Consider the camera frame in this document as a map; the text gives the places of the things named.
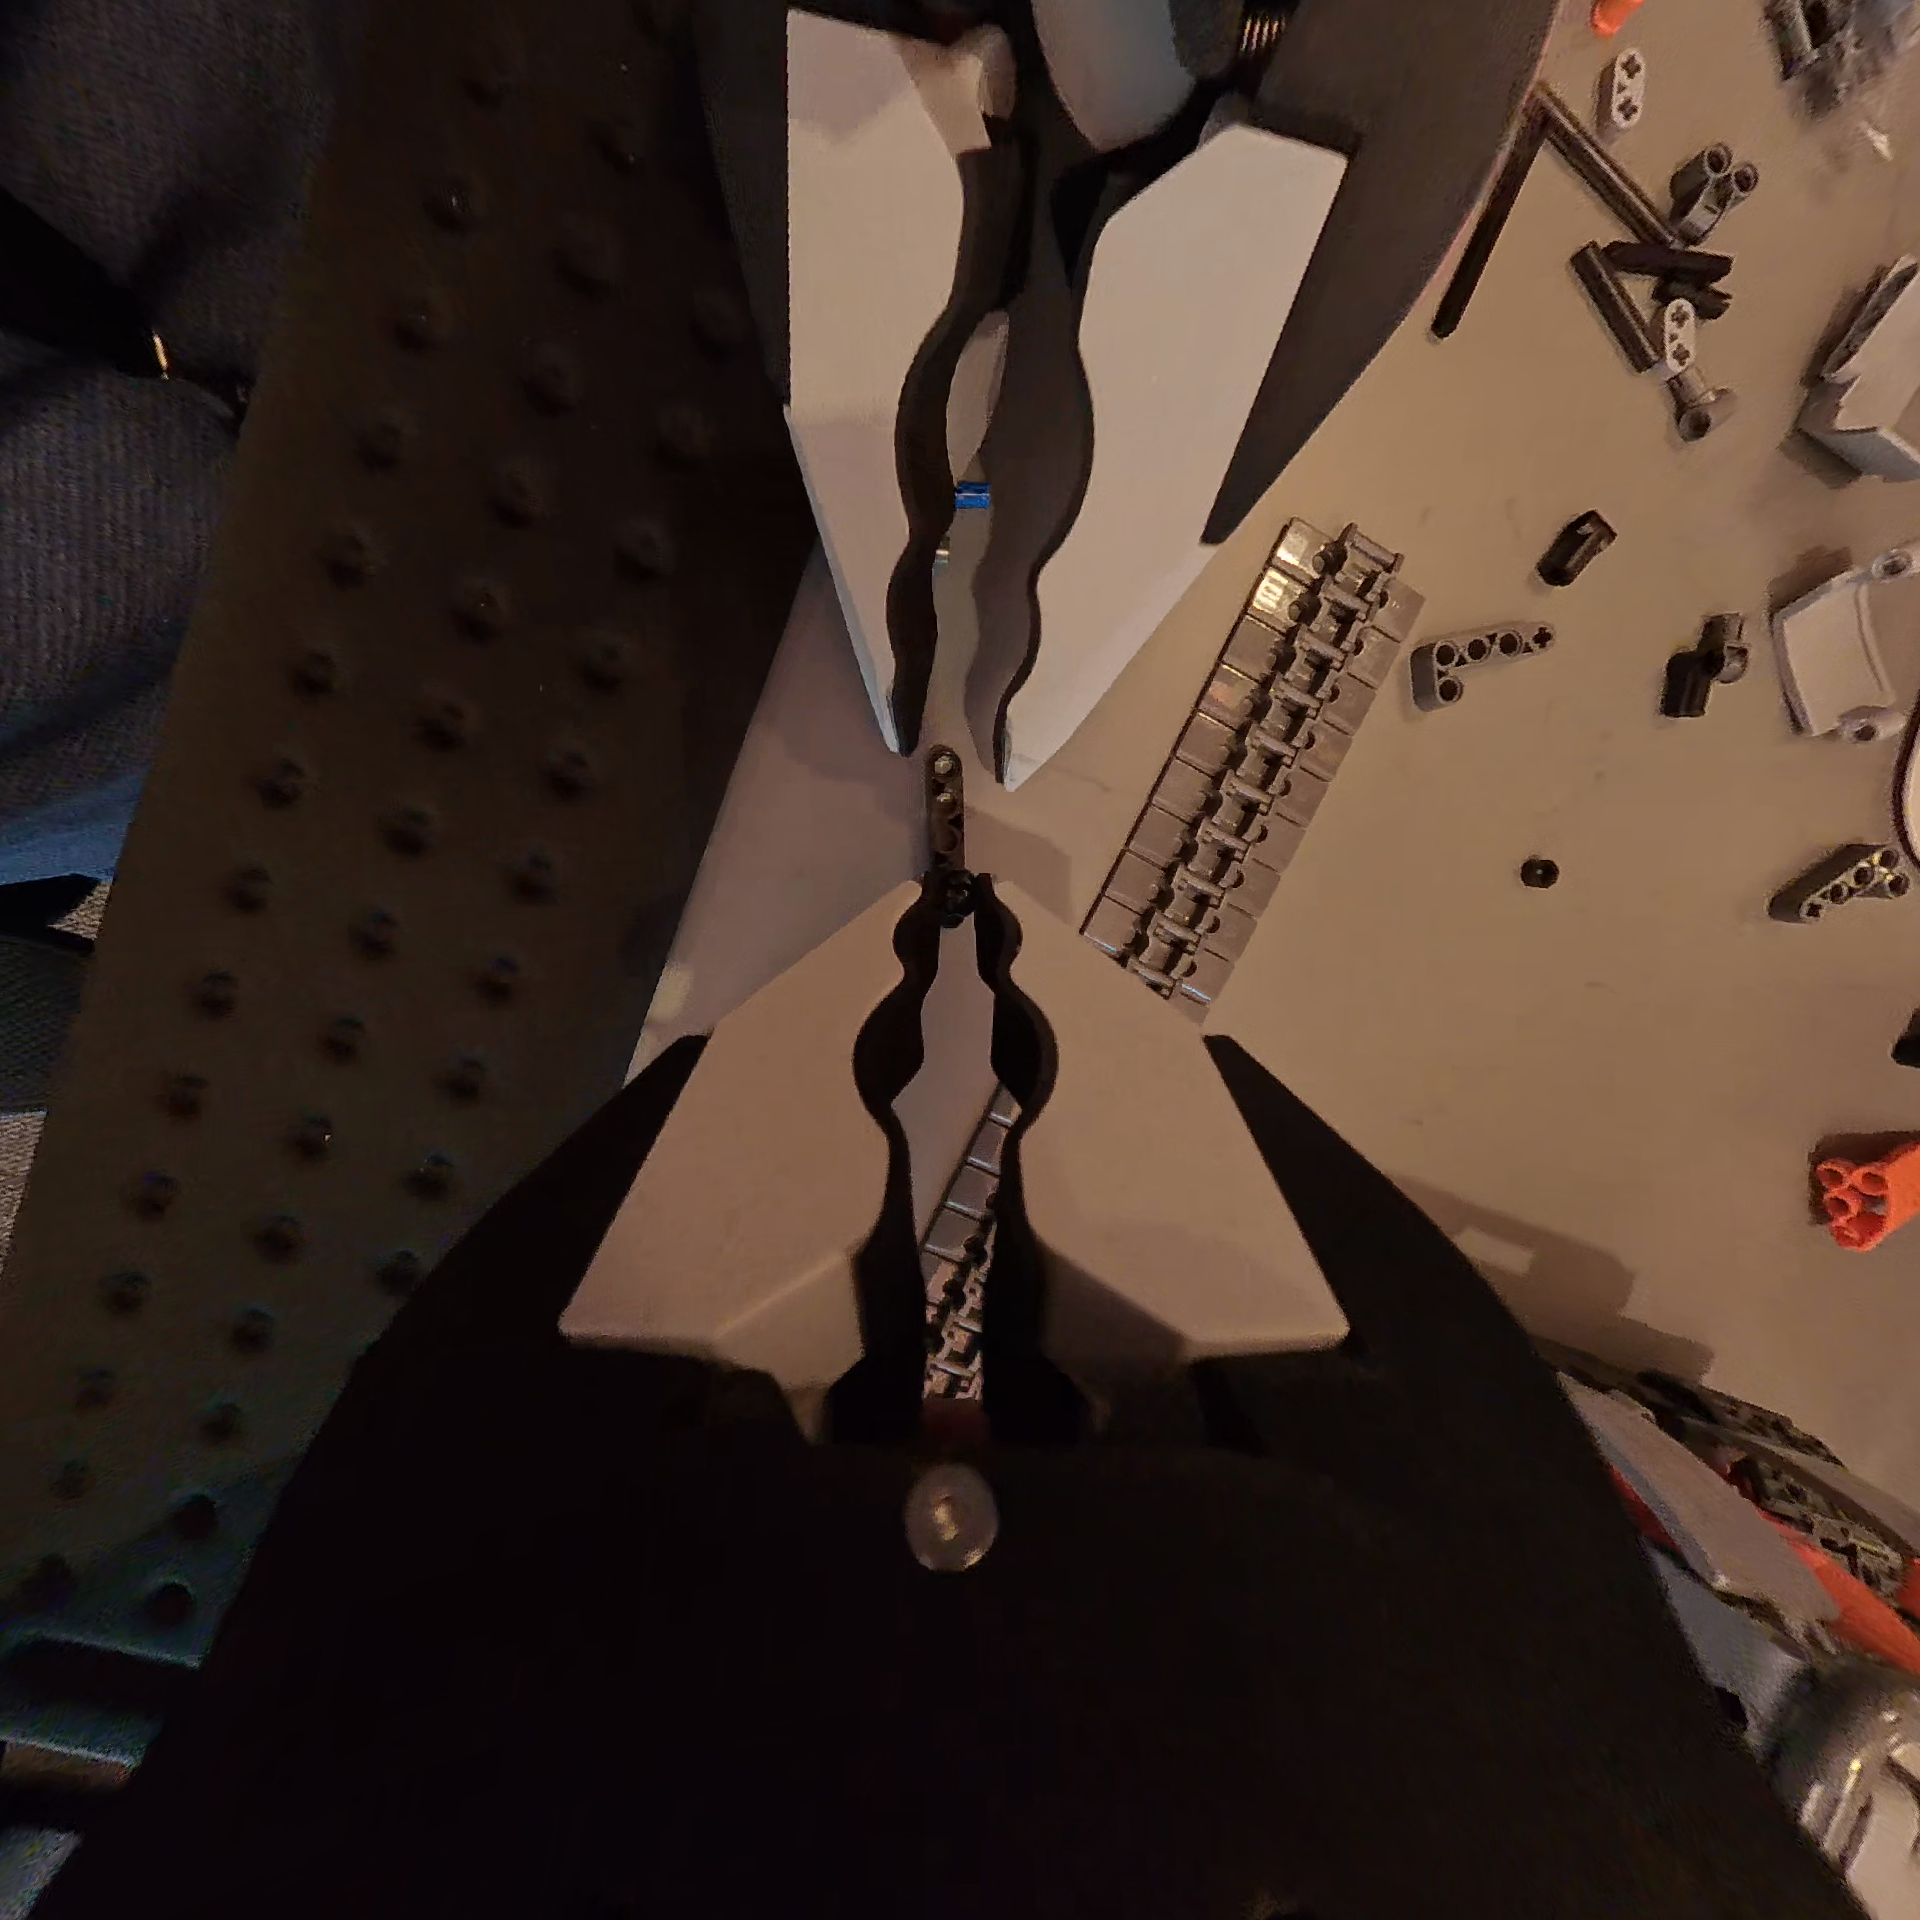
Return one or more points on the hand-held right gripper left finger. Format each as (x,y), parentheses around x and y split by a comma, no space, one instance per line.
(722,1200)

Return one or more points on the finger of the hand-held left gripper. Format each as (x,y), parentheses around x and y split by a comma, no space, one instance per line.
(1186,301)
(856,225)

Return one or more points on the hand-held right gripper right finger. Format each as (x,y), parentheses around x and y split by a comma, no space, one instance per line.
(1186,1200)

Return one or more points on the black five-hole liftarm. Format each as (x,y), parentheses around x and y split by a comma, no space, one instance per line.
(944,820)

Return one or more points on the grey small pin connector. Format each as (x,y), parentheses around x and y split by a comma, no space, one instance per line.
(1710,189)

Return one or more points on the dark grey long bent liftarm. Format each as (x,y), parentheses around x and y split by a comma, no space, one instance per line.
(1477,657)

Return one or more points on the black pin joiner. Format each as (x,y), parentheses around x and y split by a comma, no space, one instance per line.
(1576,547)

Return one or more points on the light grey holed curved panel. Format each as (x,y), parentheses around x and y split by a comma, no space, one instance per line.
(1869,375)

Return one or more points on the dark studded panel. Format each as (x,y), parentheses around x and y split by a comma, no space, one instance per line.
(422,751)

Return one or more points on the black axle pin connector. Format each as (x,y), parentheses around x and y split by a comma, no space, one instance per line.
(1703,669)

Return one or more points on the toy vehicle with orange wheels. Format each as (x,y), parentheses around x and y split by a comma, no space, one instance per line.
(1756,1576)

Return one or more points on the orange curved toy piece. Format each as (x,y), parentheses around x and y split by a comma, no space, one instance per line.
(1869,1195)

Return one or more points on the dark grey short bent liftarm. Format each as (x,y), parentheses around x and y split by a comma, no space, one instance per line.
(1838,885)

